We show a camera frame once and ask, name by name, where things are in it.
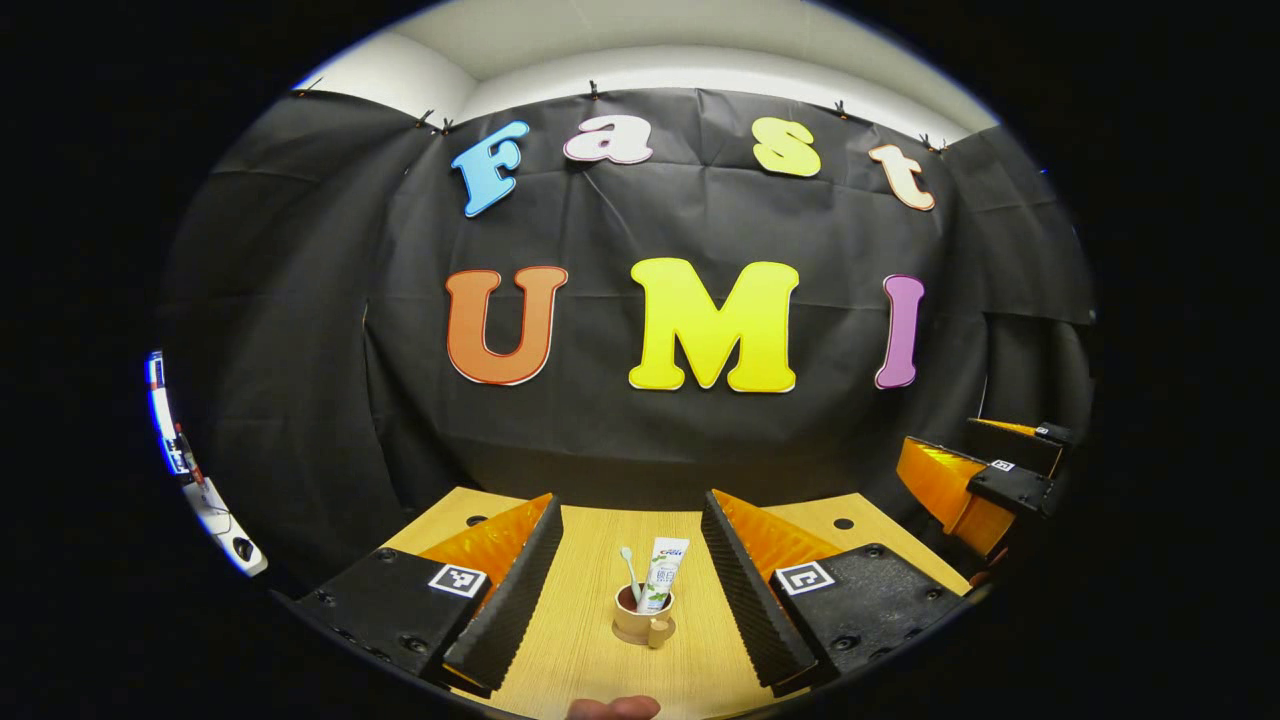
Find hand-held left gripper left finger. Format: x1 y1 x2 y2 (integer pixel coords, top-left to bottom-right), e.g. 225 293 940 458
290 492 564 699

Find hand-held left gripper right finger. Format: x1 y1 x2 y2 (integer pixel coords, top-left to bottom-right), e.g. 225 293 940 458
700 489 969 698

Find white toothpaste tube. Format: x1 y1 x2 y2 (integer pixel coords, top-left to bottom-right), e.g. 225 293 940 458
636 537 691 613

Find beige cup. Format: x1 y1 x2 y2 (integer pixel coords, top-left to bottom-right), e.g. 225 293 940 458
612 583 678 649

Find wooden desktop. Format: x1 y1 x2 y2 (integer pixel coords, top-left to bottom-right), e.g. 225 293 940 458
380 486 973 720

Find white table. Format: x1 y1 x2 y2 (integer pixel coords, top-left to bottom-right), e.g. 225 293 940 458
183 478 269 578

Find bright white screen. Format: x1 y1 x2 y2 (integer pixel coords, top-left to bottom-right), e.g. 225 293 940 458
146 350 191 476

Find row of black cloth clips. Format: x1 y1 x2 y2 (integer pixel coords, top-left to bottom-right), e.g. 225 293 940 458
300 75 951 153

